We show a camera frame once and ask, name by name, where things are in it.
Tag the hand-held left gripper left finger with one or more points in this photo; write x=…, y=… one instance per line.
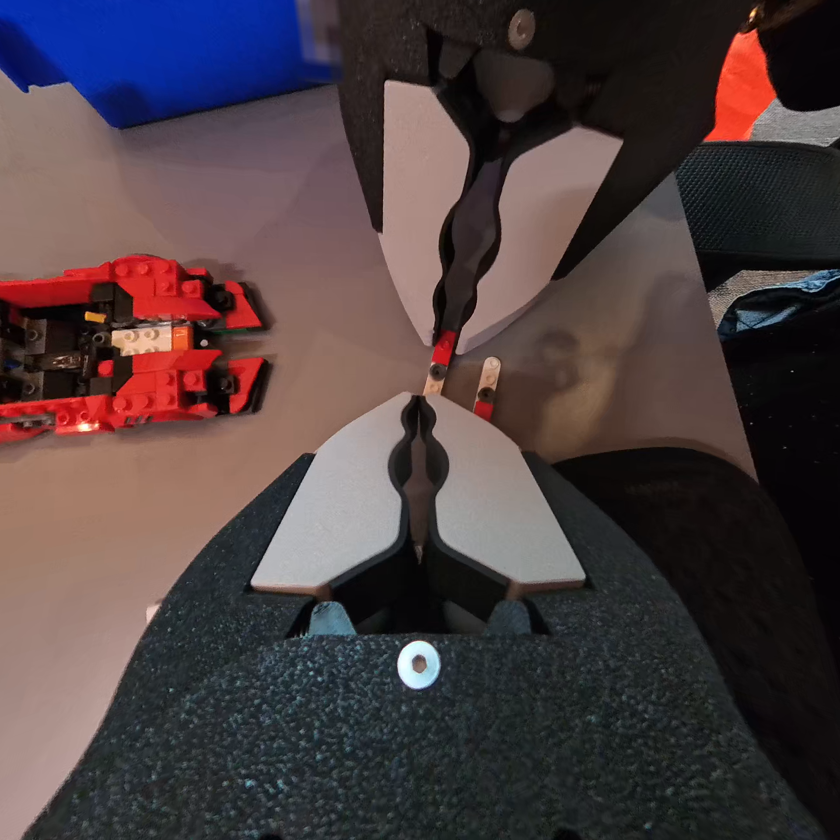
x=328, y=518

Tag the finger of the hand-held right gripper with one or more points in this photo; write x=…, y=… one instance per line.
x=551, y=216
x=413, y=197

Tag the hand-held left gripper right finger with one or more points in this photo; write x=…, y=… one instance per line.
x=502, y=518

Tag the red and white brick assembly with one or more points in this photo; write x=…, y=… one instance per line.
x=487, y=384
x=436, y=375

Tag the red toy brick car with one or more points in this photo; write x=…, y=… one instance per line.
x=164, y=387

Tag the orange red object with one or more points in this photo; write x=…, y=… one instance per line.
x=741, y=92

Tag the grey fabric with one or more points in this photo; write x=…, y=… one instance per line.
x=794, y=128

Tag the black quilted mesh cushion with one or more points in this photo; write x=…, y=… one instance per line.
x=689, y=558

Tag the blue denim cloth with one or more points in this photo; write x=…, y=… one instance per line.
x=781, y=302

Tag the blue plastic bin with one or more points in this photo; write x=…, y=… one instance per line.
x=164, y=52

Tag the dark cloth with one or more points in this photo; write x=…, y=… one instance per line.
x=787, y=407

